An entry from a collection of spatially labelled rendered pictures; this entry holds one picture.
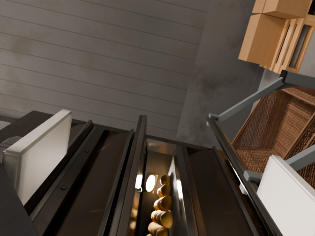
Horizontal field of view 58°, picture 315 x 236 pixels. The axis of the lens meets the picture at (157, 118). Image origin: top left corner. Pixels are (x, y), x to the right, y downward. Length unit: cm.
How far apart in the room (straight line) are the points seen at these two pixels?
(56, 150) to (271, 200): 13
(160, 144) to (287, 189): 163
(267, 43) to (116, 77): 189
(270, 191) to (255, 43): 322
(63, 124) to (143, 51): 361
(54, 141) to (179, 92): 369
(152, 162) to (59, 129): 168
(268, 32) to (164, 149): 207
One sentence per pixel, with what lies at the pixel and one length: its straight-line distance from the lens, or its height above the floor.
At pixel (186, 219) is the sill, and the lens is 113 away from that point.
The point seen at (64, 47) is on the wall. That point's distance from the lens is 395.
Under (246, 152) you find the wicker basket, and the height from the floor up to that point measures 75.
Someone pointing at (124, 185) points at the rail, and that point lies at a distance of 95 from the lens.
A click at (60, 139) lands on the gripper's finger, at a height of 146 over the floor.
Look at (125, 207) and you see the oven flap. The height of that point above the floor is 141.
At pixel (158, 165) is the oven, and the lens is 185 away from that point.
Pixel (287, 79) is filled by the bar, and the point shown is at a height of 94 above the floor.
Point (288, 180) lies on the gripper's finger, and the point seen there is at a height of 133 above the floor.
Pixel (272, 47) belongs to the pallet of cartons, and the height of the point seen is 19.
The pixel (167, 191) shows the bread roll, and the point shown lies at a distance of 159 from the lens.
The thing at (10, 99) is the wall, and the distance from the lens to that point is 434.
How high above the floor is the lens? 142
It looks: 3 degrees down
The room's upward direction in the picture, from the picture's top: 78 degrees counter-clockwise
